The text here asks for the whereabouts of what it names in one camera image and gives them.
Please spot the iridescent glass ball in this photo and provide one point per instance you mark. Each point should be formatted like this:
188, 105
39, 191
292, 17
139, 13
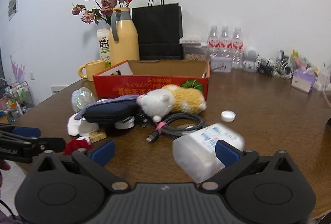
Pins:
80, 98

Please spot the white and yellow plush hamster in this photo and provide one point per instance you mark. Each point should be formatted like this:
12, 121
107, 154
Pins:
171, 98

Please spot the water bottle middle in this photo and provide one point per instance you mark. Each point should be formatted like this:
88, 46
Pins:
225, 42

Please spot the navy zip pouch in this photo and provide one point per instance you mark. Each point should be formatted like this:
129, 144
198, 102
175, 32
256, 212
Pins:
107, 115

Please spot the black paper shopping bag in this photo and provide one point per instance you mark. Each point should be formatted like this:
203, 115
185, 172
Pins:
159, 28

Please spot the red cardboard box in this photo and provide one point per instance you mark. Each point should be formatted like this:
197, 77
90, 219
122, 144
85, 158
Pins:
139, 77

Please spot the water bottle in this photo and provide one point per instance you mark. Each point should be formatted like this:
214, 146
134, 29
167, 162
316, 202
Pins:
212, 42
225, 42
237, 46

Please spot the water bottle right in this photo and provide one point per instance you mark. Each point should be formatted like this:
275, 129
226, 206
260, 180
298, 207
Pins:
237, 46

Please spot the colourful snack packet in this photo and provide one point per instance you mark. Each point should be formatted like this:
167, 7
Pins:
300, 61

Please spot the clear plastic wipes box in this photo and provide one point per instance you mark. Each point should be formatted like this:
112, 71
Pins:
195, 154

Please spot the wire storage rack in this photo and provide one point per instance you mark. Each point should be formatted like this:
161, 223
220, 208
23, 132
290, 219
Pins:
18, 100

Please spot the yellow ceramic mug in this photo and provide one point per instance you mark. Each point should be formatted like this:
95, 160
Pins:
91, 68

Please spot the purple tissue pack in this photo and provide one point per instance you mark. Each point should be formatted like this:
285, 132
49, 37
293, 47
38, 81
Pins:
303, 81

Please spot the red fabric item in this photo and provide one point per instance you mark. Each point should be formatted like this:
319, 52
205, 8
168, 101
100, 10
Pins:
76, 144

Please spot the white milk carton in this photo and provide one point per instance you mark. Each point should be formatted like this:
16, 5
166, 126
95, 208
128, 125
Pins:
103, 43

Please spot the person's hand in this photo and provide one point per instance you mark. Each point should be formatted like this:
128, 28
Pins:
5, 166

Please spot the yellow thermos jug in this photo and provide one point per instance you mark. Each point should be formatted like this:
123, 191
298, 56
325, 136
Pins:
123, 37

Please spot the small white bottle cap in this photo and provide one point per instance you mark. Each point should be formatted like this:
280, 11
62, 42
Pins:
228, 116

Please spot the white ribbed round knob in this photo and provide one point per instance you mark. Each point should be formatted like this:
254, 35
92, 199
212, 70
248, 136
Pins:
126, 123

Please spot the clear snack container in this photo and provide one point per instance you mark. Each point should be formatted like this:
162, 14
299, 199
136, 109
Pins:
193, 48

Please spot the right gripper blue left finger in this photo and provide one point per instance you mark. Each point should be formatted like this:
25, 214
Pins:
101, 154

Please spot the water bottle left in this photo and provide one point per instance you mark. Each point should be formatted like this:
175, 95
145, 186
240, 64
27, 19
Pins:
212, 42

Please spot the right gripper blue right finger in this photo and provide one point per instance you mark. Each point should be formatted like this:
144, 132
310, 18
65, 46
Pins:
229, 155

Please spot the white sock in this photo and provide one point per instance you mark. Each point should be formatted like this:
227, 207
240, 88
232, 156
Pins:
80, 127

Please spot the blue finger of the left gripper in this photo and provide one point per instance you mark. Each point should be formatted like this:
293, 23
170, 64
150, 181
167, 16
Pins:
48, 144
26, 131

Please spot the white robot toy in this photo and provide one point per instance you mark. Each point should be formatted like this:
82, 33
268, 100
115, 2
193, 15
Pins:
250, 56

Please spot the small decorated tin box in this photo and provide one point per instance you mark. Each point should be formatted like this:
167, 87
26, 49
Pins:
220, 64

